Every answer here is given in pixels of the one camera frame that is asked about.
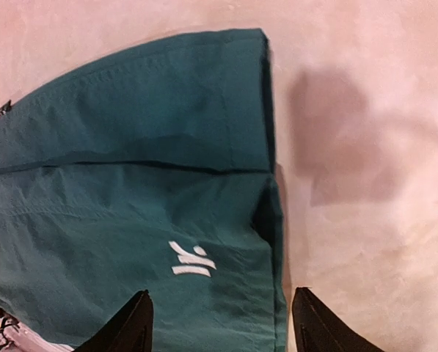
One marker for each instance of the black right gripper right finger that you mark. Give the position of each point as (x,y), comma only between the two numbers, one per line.
(318,328)

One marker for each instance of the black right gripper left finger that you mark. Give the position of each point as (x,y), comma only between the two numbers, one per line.
(129,330)

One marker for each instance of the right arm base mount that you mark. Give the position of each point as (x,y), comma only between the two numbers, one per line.
(16,336)

